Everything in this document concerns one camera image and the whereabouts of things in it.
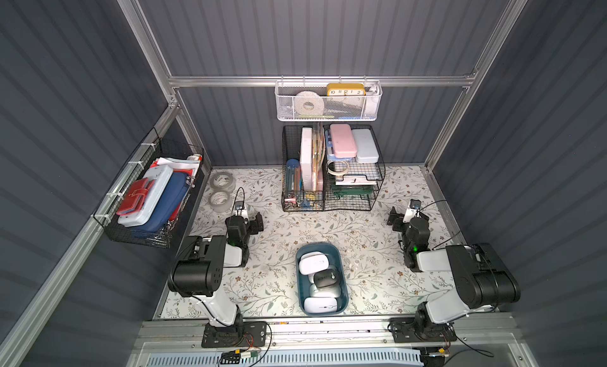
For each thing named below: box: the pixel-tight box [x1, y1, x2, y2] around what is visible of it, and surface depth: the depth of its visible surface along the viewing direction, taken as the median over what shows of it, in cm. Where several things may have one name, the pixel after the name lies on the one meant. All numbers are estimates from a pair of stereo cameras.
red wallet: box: [116, 177, 155, 216], surface depth 64 cm
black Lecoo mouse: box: [312, 268, 339, 288], surface depth 82 cm
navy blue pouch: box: [129, 171, 190, 239], surface depth 68 cm
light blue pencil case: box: [351, 128, 380, 164], surface depth 96 cm
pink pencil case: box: [329, 123, 358, 159], surface depth 96 cm
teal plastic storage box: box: [295, 242, 350, 317], surface depth 84 cm
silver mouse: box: [309, 282, 341, 298], surface depth 83 cm
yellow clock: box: [326, 83, 366, 97], surface depth 90 cm
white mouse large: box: [298, 251, 330, 276], surface depth 86 cm
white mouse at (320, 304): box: [303, 296, 338, 314], surface depth 79 cm
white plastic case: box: [117, 164, 174, 228], surface depth 66 cm
